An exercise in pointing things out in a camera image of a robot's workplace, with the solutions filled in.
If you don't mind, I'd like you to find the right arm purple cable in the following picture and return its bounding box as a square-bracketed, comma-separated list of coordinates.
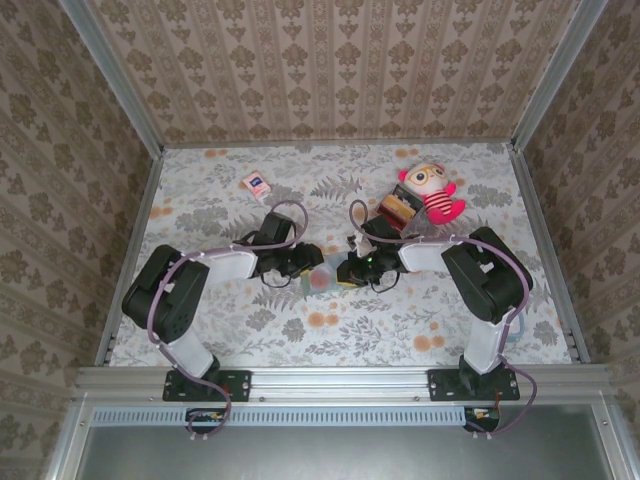
[348, 199, 539, 441]

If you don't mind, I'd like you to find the aluminium side rail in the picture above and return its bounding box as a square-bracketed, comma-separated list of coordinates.
[507, 144, 591, 364]
[94, 147, 166, 366]

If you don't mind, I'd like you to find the grey slotted cable duct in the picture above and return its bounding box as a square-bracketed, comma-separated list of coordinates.
[92, 405, 474, 426]

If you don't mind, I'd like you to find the clear acrylic card organizer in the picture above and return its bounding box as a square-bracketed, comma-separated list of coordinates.
[374, 183, 429, 236]

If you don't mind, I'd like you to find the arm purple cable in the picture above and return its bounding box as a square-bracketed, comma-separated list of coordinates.
[348, 199, 539, 441]
[147, 199, 309, 444]

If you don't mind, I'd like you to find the black controller board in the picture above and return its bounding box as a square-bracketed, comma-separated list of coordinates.
[462, 405, 501, 434]
[184, 407, 226, 435]

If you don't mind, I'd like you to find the aluminium frame post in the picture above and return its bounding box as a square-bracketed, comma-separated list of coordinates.
[509, 0, 609, 151]
[59, 0, 166, 156]

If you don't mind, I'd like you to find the aluminium front rail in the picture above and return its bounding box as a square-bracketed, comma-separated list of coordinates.
[74, 364, 614, 401]

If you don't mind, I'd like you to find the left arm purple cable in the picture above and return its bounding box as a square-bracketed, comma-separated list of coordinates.
[147, 199, 309, 444]

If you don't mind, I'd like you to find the red patterned credit card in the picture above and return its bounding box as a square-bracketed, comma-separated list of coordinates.
[307, 267, 334, 294]

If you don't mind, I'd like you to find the small pink card pack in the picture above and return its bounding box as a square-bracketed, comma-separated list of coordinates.
[240, 172, 272, 199]

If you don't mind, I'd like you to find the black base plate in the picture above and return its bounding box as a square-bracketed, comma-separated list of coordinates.
[162, 368, 252, 403]
[427, 368, 521, 403]

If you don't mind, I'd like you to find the dark card stack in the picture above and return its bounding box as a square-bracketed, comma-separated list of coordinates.
[393, 183, 420, 206]

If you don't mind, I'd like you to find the right black camera cable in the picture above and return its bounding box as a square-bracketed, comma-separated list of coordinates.
[367, 272, 401, 294]

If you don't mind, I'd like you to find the aluminium back rail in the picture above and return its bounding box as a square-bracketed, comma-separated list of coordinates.
[162, 139, 516, 150]

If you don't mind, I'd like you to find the pink striped plush toy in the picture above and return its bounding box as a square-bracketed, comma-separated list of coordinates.
[397, 162, 467, 226]

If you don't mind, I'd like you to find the left black camera cable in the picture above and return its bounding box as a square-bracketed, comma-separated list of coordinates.
[259, 269, 294, 289]

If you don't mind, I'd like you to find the floral table cover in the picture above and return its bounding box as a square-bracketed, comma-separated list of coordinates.
[107, 142, 574, 369]

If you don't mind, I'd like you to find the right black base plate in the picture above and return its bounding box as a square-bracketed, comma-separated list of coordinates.
[427, 368, 521, 403]

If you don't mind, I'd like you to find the black camera cable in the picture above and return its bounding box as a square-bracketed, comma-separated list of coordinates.
[367, 272, 401, 294]
[259, 269, 294, 289]

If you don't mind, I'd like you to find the tan card stack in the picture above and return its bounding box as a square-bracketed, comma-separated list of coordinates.
[382, 195, 416, 221]

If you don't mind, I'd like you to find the grey metal panel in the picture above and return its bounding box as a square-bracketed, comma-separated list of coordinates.
[44, 394, 640, 480]

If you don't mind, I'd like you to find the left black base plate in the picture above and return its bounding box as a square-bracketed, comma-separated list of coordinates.
[162, 368, 252, 403]

